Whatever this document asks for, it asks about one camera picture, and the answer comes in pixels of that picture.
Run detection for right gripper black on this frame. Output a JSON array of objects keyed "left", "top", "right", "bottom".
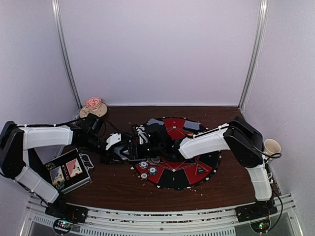
[{"left": 121, "top": 141, "right": 164, "bottom": 159}]

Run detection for blue playing card deck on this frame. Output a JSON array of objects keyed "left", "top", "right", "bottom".
[{"left": 114, "top": 146, "right": 128, "bottom": 160}]

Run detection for clear acrylic dealer button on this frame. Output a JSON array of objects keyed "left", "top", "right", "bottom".
[{"left": 150, "top": 158, "right": 160, "bottom": 164}]

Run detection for green fifty chips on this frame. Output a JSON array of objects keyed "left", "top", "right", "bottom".
[{"left": 148, "top": 166, "right": 158, "bottom": 176}]

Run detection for dealt card sector five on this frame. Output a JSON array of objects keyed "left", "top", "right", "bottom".
[{"left": 146, "top": 118, "right": 164, "bottom": 125}]

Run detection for brown hundred chip sector two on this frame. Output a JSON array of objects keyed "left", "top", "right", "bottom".
[{"left": 140, "top": 173, "right": 148, "bottom": 180}]

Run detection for dealt card sector seven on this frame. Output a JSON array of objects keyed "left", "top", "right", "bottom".
[{"left": 184, "top": 120, "right": 200, "bottom": 130}]

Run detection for black triangle all-in marker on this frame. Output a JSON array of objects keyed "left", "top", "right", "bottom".
[{"left": 195, "top": 164, "right": 208, "bottom": 175}]

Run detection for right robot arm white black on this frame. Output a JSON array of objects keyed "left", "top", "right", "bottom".
[{"left": 118, "top": 117, "right": 281, "bottom": 221}]

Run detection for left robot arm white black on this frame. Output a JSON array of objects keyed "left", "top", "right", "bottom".
[{"left": 0, "top": 114, "right": 133, "bottom": 218}]

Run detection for round red black poker mat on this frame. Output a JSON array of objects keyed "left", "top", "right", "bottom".
[{"left": 131, "top": 117, "right": 221, "bottom": 190}]

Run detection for round wooden plate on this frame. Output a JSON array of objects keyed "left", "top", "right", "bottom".
[{"left": 79, "top": 103, "right": 108, "bottom": 118}]

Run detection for aluminium poker case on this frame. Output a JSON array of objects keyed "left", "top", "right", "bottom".
[{"left": 44, "top": 148, "right": 94, "bottom": 194}]

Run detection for red white patterned bowl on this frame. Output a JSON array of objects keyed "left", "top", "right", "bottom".
[{"left": 85, "top": 97, "right": 102, "bottom": 110}]

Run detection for cream ceramic mug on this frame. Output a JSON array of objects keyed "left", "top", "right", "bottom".
[{"left": 264, "top": 139, "right": 282, "bottom": 159}]

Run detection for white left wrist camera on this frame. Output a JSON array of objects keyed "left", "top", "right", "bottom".
[{"left": 106, "top": 133, "right": 122, "bottom": 150}]

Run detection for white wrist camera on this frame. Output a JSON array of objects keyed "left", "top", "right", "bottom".
[
  {"left": 135, "top": 125, "right": 149, "bottom": 145},
  {"left": 106, "top": 133, "right": 122, "bottom": 150}
]

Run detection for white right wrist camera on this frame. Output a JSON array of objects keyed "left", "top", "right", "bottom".
[{"left": 135, "top": 125, "right": 149, "bottom": 145}]

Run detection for front aluminium rail base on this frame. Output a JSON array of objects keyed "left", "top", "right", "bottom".
[{"left": 18, "top": 194, "right": 306, "bottom": 236}]

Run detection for right aluminium frame post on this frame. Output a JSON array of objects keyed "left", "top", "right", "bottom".
[{"left": 238, "top": 0, "right": 269, "bottom": 112}]

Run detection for aluminium frame post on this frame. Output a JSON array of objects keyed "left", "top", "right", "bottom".
[
  {"left": 52, "top": 0, "right": 82, "bottom": 110},
  {"left": 238, "top": 0, "right": 269, "bottom": 112}
]

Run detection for left aluminium frame post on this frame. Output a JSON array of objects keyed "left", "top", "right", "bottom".
[{"left": 52, "top": 0, "right": 82, "bottom": 110}]

